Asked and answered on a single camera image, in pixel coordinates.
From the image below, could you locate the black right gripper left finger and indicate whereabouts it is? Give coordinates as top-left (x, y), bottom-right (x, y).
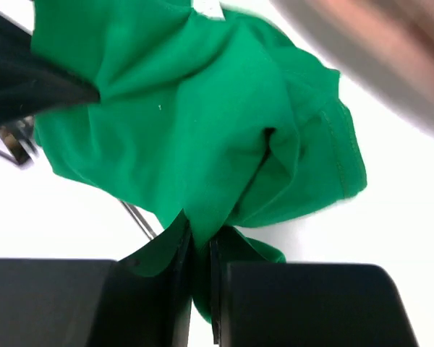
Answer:
top-left (0, 216), bottom-right (192, 346)

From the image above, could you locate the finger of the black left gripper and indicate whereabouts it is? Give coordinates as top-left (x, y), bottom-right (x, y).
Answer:
top-left (0, 13), bottom-right (99, 126)

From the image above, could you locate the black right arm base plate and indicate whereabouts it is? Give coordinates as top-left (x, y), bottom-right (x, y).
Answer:
top-left (0, 116), bottom-right (38, 168)

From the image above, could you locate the pink suitcase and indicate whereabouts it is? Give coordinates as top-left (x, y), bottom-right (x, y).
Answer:
top-left (273, 1), bottom-right (434, 136)

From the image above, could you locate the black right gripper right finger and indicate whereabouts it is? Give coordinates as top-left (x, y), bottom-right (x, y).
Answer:
top-left (210, 227), bottom-right (417, 347)

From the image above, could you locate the green t-shirt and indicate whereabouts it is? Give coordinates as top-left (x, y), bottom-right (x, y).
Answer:
top-left (31, 1), bottom-right (367, 320)

